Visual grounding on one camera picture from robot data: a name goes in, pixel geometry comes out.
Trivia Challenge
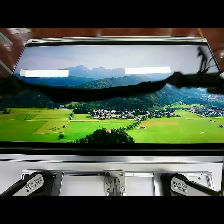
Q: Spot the silver frame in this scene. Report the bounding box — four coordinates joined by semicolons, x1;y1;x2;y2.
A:
0;153;224;197

